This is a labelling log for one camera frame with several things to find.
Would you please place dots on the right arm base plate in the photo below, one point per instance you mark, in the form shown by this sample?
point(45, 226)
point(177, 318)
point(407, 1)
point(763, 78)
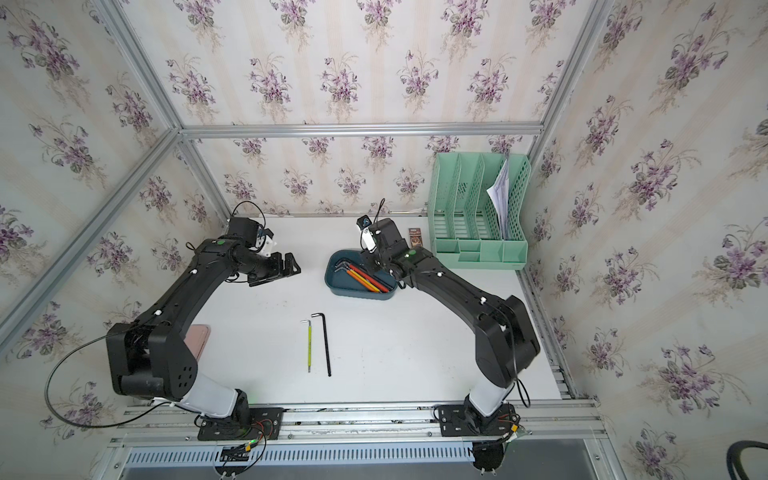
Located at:
point(477, 420)

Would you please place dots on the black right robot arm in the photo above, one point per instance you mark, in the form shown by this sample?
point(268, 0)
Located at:
point(505, 342)

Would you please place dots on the red handled hex key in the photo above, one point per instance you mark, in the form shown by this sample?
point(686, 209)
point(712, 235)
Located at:
point(375, 284)

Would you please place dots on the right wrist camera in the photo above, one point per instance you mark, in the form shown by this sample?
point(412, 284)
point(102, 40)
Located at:
point(367, 241)

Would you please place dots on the aluminium mounting rail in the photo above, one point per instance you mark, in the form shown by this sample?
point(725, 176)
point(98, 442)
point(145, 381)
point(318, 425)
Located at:
point(377, 422)

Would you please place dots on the green handled hex key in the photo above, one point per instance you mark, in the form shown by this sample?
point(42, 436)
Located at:
point(309, 329)

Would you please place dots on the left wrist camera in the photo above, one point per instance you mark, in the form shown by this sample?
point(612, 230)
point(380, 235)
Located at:
point(256, 237)

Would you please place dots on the red pencil box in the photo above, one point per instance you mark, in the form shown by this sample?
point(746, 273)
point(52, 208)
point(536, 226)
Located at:
point(415, 237)

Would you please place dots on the pink object behind arm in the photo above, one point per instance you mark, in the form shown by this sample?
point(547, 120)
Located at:
point(196, 339)

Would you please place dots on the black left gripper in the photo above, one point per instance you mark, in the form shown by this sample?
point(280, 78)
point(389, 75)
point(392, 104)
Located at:
point(275, 269)

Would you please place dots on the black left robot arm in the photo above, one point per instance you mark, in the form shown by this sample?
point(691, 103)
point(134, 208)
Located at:
point(149, 358)

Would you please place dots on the teal plastic storage box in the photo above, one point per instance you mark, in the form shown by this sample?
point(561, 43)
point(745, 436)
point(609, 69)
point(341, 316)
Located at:
point(341, 283)

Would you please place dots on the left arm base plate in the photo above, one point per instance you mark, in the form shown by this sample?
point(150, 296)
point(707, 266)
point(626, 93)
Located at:
point(260, 421)

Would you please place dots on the white slotted vent panel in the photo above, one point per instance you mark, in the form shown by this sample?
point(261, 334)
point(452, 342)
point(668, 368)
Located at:
point(304, 455)

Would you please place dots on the mint green file organizer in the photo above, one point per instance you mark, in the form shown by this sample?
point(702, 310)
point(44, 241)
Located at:
point(462, 220)

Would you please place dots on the short black hex key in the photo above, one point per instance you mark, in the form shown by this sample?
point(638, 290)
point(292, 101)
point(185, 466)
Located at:
point(323, 320)

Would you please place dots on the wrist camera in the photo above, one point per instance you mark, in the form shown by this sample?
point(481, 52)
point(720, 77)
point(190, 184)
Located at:
point(367, 241)
point(256, 237)

